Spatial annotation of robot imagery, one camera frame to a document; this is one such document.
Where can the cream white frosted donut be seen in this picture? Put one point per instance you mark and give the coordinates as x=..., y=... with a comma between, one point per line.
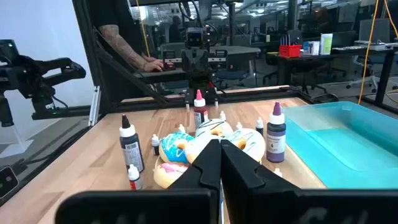
x=194, y=149

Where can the pink frosted donut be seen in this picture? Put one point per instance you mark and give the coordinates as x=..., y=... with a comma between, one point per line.
x=168, y=175

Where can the white donut with teal drizzle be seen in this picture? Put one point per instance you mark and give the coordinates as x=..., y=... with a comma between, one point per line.
x=255, y=146

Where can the red pen holder box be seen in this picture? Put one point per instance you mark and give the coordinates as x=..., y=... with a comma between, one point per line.
x=290, y=51

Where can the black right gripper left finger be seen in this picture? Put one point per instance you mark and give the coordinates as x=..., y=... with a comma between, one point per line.
x=199, y=180

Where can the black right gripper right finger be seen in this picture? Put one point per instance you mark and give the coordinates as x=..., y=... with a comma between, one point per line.
x=242, y=186

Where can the grey office desk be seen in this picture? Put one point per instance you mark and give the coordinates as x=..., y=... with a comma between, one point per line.
x=236, y=49

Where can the blue frosted donut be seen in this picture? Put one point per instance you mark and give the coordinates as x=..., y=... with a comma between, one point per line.
x=169, y=146

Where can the silver aluminium bracket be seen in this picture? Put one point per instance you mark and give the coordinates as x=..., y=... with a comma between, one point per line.
x=94, y=105

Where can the white blue carton box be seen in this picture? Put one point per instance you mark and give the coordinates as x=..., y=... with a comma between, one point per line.
x=312, y=48

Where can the large purple food colouring bottle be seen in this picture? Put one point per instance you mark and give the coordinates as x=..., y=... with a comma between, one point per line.
x=276, y=140

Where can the person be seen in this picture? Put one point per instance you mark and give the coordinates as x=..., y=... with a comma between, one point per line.
x=109, y=12

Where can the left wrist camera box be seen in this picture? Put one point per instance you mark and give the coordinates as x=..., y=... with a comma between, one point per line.
x=195, y=37

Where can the small red food colouring bottle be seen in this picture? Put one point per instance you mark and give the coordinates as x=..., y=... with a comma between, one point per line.
x=135, y=183

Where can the blue office chair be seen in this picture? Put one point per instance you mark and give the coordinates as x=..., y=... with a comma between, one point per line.
x=231, y=74

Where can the person's hand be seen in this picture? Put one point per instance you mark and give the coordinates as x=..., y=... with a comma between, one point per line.
x=154, y=66

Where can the grey keyboard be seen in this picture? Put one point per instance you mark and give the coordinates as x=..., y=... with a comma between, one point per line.
x=357, y=48

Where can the grey office chair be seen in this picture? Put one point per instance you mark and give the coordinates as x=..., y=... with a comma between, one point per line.
x=374, y=31

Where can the white green wipes canister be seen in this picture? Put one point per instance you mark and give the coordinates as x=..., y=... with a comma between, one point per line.
x=326, y=43

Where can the black table-level camera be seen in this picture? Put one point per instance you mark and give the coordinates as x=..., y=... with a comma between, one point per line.
x=7, y=182

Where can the black office desk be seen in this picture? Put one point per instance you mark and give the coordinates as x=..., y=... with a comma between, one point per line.
x=385, y=77

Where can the person's forearm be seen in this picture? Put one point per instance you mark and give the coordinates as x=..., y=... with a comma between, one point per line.
x=124, y=46

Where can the translucent teal plastic bin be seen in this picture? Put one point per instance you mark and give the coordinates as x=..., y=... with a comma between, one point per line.
x=342, y=149

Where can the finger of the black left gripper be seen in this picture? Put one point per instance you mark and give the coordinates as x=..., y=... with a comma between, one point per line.
x=189, y=60
x=201, y=60

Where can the large black food colouring bottle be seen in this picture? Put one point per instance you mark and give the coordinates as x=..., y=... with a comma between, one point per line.
x=132, y=152

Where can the donut with black drizzle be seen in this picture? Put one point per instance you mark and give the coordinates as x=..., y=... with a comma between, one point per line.
x=202, y=127

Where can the large red food colouring bottle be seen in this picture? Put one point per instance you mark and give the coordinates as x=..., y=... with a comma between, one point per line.
x=200, y=112

